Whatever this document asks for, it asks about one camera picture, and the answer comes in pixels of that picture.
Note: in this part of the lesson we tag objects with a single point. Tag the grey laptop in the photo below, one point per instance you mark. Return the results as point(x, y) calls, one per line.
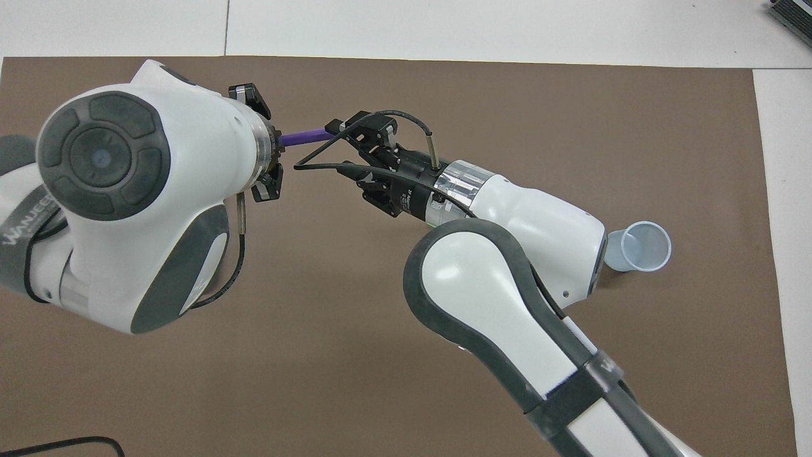
point(796, 13)

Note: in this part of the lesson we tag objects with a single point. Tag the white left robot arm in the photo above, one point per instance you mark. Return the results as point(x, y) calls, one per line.
point(127, 222)

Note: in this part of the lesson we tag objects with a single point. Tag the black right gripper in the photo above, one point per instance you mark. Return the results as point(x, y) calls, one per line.
point(406, 187)

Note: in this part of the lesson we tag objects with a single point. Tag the brown table mat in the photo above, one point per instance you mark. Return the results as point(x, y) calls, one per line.
point(355, 355)

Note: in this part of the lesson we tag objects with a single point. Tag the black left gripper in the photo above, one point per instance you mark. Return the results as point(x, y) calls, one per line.
point(276, 152)

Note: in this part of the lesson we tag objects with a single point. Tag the pale blue plastic cup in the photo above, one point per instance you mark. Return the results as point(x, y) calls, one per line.
point(647, 247)

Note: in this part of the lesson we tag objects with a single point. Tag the purple pen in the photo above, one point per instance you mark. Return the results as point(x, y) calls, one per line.
point(304, 137)

